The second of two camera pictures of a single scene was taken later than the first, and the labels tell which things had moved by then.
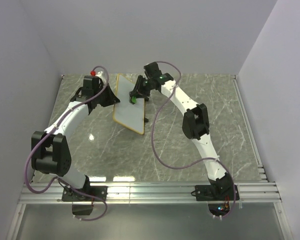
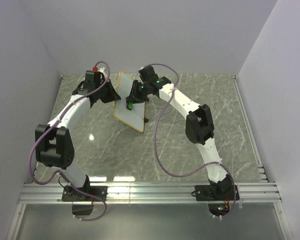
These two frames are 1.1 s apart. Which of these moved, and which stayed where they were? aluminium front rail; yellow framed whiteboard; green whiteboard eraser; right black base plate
Moved: green whiteboard eraser
Stayed: right black base plate; aluminium front rail; yellow framed whiteboard
